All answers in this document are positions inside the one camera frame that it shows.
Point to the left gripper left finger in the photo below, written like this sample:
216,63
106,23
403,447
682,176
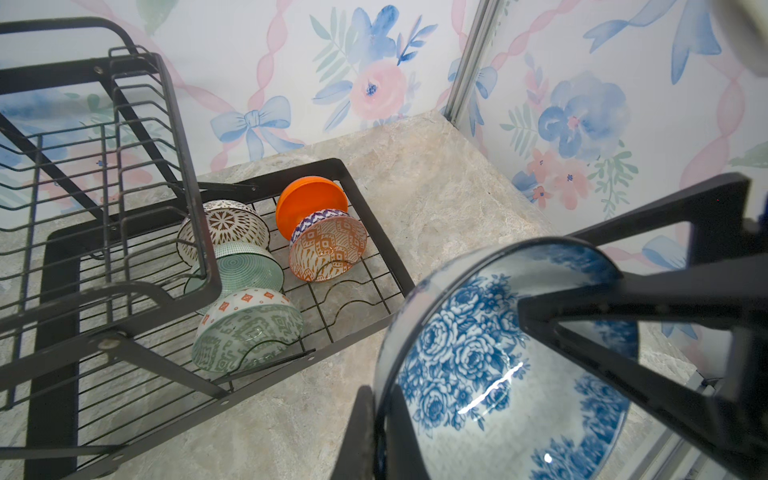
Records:
379,444

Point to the mint green ribbed bowl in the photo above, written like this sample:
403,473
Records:
246,265

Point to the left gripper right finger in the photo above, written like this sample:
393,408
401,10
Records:
612,329

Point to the white patterned lattice bowl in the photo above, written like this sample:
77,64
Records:
228,220

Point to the orange plastic bowl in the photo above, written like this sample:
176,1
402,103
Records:
306,196

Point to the black wire dish rack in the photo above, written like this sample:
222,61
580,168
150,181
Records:
108,258

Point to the right aluminium corner post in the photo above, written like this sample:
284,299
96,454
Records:
476,43

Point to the blue white floral bowl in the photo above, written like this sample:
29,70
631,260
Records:
484,399

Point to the red orange patterned bowl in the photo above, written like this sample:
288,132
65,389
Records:
326,244

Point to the green white patterned bowl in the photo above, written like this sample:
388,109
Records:
245,329

